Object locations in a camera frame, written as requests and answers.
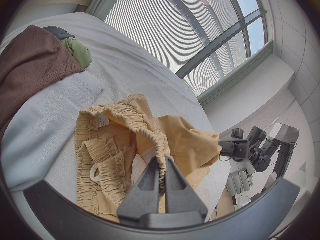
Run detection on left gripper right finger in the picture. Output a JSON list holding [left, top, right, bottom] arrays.
[[164, 156, 208, 219]]

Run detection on brown garment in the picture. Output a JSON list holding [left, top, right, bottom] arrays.
[[0, 25, 85, 139]]

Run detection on window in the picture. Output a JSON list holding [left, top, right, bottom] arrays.
[[104, 0, 267, 94]]

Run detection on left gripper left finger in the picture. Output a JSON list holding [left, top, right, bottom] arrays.
[[117, 156, 160, 221]]

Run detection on black garment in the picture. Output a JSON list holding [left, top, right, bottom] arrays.
[[42, 26, 75, 41]]

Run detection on pale grey garment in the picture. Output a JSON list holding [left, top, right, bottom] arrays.
[[1, 71, 105, 187]]

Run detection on green garment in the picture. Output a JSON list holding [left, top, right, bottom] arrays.
[[62, 38, 92, 69]]

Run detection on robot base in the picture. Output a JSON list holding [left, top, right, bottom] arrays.
[[226, 168, 265, 211]]

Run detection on bed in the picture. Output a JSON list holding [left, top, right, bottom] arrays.
[[0, 0, 234, 223]]

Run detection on tan shorts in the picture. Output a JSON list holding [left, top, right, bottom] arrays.
[[75, 93, 223, 223]]

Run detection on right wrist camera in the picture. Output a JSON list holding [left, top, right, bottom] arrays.
[[230, 128, 245, 141]]

